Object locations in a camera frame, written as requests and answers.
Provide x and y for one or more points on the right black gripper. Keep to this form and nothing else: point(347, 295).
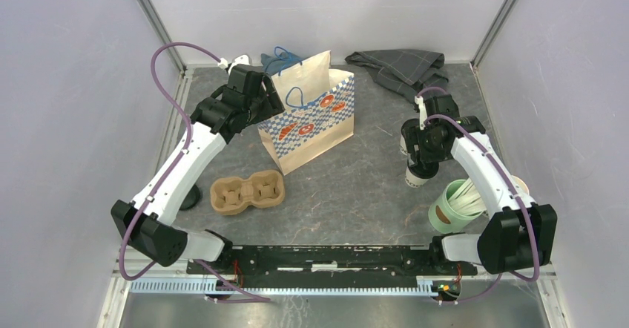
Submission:
point(414, 136)

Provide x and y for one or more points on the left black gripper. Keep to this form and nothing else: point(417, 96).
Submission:
point(273, 104)

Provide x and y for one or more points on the checkered paper takeout bag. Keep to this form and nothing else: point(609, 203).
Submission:
point(319, 112)

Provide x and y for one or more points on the white paper coffee cup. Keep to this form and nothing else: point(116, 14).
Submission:
point(402, 146)

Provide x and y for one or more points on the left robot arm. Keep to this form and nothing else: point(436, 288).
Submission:
point(146, 223)

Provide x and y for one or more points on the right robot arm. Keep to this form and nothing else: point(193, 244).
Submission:
point(519, 235)

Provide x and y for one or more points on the remaining black coffee lid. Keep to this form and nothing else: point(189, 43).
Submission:
point(191, 199)

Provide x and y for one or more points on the blue cloth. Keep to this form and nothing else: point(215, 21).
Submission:
point(274, 64)

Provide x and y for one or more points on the green cup holder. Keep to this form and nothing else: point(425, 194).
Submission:
point(442, 217)

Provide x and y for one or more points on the grey plaid cloth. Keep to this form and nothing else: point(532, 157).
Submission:
point(405, 72)

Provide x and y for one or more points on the brown cardboard cup carrier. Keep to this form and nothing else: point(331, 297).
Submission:
point(233, 195)

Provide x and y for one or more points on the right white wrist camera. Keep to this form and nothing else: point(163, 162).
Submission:
point(421, 110)

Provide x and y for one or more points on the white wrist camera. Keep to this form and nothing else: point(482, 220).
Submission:
point(421, 110)
point(226, 65)

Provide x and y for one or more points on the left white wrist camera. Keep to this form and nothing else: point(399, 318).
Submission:
point(226, 65)

